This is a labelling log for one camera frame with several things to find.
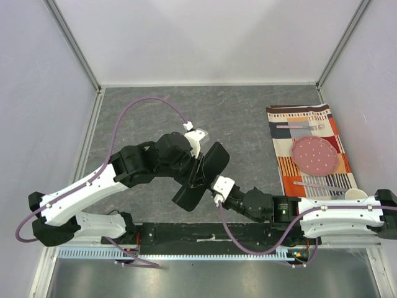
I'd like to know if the white slotted cable duct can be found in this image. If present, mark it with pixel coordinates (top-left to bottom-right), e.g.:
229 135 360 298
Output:
57 246 304 261

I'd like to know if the black zippered tool case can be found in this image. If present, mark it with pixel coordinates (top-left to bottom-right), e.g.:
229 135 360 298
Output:
172 142 230 212

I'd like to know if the pink dotted plate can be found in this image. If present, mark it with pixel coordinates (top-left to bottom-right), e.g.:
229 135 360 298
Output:
291 136 339 176

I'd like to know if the purple cable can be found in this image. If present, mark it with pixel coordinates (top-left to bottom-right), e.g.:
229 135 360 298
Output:
15 96 195 268
218 200 397 268

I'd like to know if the aluminium frame rail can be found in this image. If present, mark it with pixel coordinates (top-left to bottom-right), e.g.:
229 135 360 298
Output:
43 0 102 93

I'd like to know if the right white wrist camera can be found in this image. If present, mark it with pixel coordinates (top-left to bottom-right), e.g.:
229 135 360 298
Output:
210 175 235 207

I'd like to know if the colourful patterned placemat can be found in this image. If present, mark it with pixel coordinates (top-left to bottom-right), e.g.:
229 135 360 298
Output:
266 104 357 200

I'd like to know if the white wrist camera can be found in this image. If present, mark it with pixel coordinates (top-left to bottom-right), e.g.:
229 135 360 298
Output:
183 121 209 159
210 175 235 207

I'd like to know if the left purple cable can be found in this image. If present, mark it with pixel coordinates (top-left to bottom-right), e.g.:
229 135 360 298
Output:
15 96 195 268

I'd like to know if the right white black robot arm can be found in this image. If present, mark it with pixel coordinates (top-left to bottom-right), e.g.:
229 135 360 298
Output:
214 186 396 245

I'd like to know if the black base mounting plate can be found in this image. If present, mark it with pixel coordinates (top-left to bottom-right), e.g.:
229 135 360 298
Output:
100 222 323 257

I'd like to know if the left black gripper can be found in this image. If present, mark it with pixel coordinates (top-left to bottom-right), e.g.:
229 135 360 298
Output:
158 149 207 189

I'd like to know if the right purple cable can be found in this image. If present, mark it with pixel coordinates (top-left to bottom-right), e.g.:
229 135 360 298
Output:
218 200 397 268

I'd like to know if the light blue mug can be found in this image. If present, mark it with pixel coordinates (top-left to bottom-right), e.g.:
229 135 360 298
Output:
345 188 368 200

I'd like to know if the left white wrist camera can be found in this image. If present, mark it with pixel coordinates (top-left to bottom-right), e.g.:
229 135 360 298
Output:
183 121 209 159

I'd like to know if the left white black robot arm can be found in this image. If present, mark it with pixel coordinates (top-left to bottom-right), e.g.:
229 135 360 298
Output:
29 129 206 246

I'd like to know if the pink handled fork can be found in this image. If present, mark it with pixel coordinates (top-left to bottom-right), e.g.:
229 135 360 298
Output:
276 124 325 131

